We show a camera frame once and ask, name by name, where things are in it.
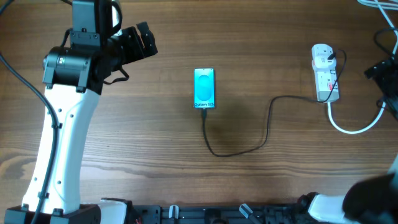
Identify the turquoise screen smartphone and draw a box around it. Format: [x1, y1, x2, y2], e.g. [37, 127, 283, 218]
[193, 68, 216, 109]

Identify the black USB charging cable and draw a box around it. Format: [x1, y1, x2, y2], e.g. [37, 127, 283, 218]
[200, 49, 348, 158]

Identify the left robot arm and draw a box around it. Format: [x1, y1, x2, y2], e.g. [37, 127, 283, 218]
[4, 1, 157, 223]

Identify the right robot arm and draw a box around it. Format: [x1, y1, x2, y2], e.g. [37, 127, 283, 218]
[308, 56, 397, 223]

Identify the white charger adapter plug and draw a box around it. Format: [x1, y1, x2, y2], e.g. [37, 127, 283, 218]
[312, 55, 336, 72]

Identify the white power strip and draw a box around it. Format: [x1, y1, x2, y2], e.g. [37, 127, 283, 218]
[312, 44, 340, 103]

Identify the white power strip cord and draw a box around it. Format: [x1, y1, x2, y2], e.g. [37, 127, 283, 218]
[326, 0, 398, 135]

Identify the left camera black cable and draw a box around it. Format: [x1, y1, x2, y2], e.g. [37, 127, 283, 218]
[0, 0, 62, 224]

